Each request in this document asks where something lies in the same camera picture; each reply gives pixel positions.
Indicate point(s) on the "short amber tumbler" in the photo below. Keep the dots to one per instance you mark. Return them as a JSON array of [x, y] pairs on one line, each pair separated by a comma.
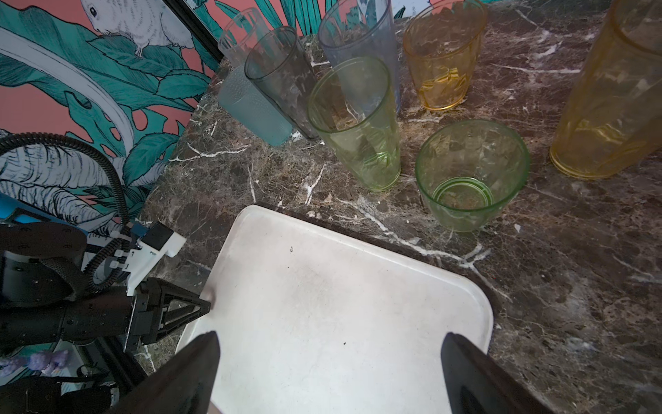
[[441, 46]]

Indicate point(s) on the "short green tumbler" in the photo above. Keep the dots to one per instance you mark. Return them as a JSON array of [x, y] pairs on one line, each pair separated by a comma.
[[469, 171]]

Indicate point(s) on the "smoky grey tall tumbler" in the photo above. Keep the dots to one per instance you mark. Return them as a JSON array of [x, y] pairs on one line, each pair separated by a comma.
[[279, 69]]

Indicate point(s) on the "frosted teal textured tumbler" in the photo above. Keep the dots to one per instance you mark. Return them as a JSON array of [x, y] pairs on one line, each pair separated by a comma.
[[246, 104]]

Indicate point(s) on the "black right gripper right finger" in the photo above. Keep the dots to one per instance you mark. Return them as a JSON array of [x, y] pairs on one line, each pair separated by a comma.
[[476, 384]]

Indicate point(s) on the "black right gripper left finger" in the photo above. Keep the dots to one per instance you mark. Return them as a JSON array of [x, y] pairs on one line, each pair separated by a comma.
[[182, 385]]

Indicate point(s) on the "white plastic tray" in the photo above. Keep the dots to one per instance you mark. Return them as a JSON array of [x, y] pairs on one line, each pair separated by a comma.
[[312, 321]]

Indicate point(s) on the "tall amber tumbler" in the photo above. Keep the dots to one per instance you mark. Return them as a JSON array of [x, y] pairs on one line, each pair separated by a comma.
[[612, 118]]

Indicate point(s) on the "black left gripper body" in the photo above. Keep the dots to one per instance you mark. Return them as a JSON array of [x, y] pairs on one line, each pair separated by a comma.
[[109, 314]]

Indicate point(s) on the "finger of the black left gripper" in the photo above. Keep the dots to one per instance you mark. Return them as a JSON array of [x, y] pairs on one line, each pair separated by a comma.
[[160, 293], [171, 321]]

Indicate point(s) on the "tall green tumbler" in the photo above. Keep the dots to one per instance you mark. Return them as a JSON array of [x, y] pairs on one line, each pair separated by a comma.
[[353, 109]]

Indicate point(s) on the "black corner frame post left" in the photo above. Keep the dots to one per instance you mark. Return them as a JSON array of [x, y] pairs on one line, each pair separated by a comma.
[[200, 33]]

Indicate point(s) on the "clear tall plastic tumbler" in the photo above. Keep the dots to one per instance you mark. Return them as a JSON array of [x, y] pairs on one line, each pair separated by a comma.
[[242, 34]]

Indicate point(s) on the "pale blue tall tumbler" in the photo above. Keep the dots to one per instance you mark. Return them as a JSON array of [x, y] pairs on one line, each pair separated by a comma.
[[352, 28]]

